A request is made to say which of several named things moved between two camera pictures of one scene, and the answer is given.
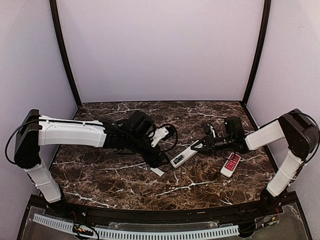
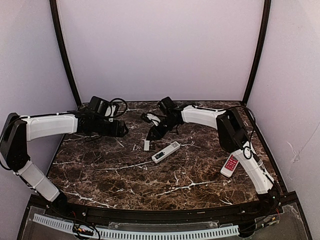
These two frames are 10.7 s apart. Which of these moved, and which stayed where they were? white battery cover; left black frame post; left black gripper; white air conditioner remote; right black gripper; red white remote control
Moved: right black gripper; left black gripper; white air conditioner remote; white battery cover
Stayed: red white remote control; left black frame post
